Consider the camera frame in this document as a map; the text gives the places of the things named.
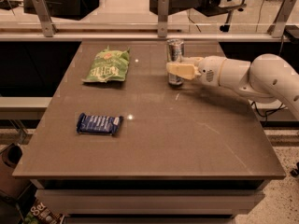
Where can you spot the brown bin with hole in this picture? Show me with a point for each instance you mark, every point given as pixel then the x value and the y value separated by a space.
pixel 9 185

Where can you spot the left metal rail bracket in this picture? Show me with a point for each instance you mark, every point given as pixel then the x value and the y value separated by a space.
pixel 42 12

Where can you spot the black box on floor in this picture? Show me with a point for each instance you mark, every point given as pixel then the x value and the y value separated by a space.
pixel 62 0

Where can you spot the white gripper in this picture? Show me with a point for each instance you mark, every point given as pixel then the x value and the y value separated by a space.
pixel 207 70

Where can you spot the colourful snack box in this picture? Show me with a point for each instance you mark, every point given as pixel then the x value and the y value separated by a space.
pixel 40 214

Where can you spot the right metal rail bracket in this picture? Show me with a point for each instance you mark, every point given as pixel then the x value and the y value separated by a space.
pixel 276 29

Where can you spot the blue snack bar wrapper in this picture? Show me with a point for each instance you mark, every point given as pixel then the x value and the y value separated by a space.
pixel 95 124

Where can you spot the metal rail bracket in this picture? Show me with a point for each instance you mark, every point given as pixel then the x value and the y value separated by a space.
pixel 163 6
pixel 276 29
pixel 42 12

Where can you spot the green chip bag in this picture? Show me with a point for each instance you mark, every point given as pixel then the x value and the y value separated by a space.
pixel 109 65

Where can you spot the grey table drawer base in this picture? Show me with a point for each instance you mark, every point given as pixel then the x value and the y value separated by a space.
pixel 194 203

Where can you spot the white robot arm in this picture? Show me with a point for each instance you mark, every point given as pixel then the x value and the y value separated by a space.
pixel 266 79

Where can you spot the middle metal rail bracket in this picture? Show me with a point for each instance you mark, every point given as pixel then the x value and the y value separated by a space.
pixel 163 6

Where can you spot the silver redbull can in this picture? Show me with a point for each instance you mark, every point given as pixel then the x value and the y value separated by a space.
pixel 175 52

